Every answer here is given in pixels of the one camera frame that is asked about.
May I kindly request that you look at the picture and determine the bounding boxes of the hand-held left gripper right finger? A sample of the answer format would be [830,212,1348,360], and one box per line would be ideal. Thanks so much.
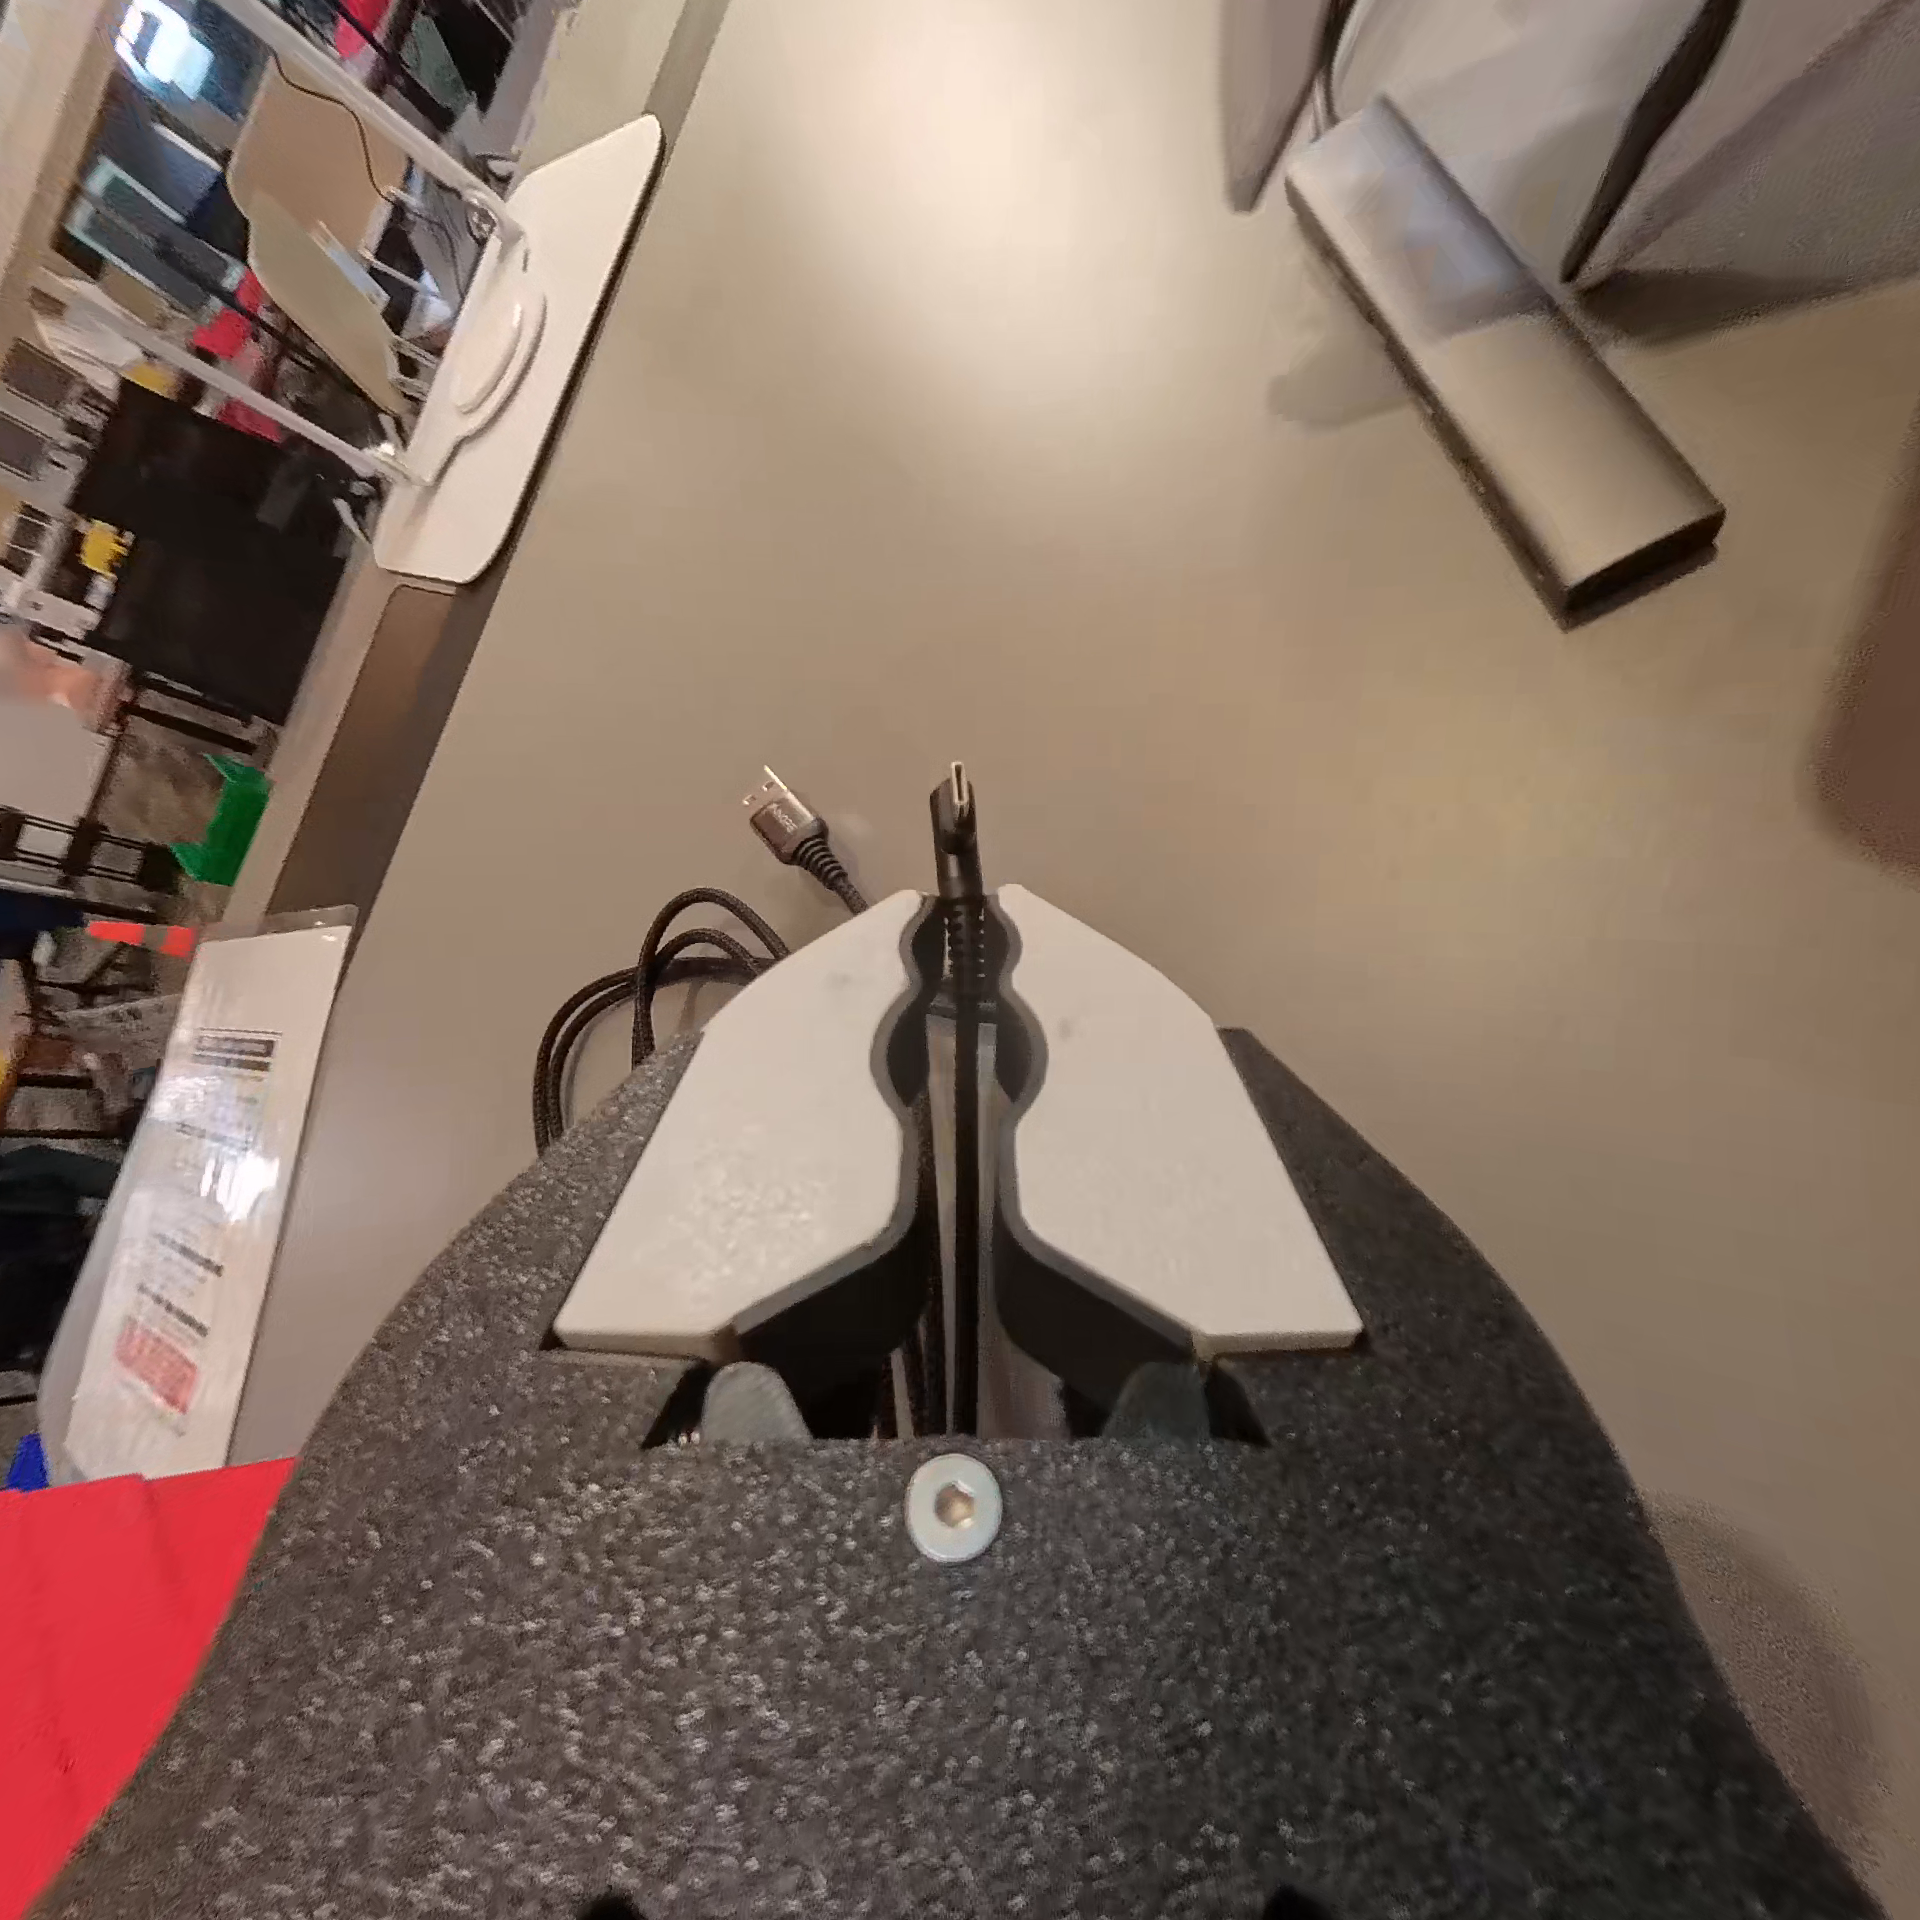
[984,883,1367,1403]

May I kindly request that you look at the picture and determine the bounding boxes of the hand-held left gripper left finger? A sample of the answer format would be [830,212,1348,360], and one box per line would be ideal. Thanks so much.
[552,886,943,1403]

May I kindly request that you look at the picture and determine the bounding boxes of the black braided usb cable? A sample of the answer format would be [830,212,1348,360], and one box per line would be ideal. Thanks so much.
[532,758,1004,1443]

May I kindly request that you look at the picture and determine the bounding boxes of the grey aluminium usb hub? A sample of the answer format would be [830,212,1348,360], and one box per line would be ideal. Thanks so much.
[1282,95,1728,633]

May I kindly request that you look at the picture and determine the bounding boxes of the laminated paper sheet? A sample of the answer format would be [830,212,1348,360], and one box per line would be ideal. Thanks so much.
[36,904,359,1482]

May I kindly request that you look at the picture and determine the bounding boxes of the green bin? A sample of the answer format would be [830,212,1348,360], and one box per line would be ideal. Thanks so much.
[171,750,278,888]

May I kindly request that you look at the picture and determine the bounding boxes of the red cloth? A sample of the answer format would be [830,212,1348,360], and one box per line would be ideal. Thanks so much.
[0,1452,302,1920]

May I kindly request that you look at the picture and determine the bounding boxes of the cluttered storage shelves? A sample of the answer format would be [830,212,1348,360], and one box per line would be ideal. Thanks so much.
[0,0,496,1051]

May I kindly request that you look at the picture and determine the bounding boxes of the beige chair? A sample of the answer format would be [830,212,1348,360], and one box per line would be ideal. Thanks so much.
[224,60,454,423]

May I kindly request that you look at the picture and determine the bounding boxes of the white lamp base plate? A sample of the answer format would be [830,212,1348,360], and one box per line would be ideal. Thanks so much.
[46,0,666,587]

